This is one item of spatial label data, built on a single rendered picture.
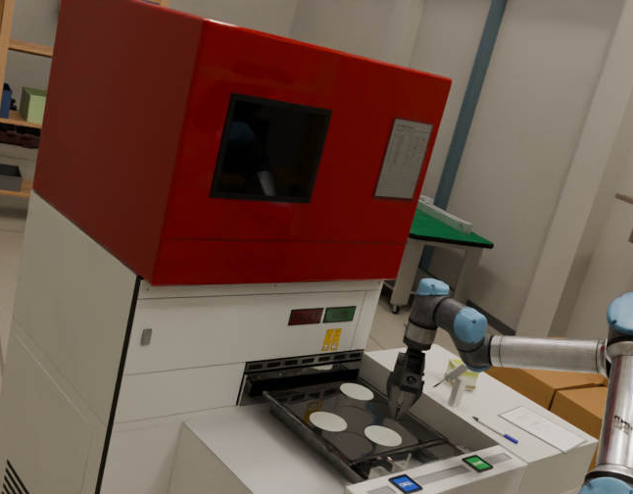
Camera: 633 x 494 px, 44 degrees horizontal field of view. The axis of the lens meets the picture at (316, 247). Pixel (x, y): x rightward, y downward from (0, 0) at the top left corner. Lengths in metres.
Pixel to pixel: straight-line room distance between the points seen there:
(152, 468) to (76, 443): 0.21
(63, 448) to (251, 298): 0.65
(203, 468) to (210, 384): 0.21
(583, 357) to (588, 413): 2.21
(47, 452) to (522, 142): 4.84
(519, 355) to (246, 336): 0.70
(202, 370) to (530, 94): 4.82
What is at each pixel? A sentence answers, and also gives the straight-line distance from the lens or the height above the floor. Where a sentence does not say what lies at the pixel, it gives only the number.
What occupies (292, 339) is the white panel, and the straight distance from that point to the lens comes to 2.18.
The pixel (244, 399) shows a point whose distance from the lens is 2.16.
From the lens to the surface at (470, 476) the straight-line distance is 1.92.
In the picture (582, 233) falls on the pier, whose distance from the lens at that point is 5.58.
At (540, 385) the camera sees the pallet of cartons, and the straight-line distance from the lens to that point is 4.22.
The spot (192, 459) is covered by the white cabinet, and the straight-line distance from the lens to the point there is 2.07.
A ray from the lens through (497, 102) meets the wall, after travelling 6.74.
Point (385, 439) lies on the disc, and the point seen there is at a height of 0.90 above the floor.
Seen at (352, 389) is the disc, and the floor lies 0.90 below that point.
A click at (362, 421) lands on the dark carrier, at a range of 2.13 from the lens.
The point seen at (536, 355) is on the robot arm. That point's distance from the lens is 1.88.
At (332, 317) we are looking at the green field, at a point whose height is 1.09.
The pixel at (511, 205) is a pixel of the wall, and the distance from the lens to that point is 6.37.
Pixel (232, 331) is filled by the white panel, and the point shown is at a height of 1.07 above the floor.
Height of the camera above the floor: 1.83
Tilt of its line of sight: 15 degrees down
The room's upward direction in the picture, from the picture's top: 14 degrees clockwise
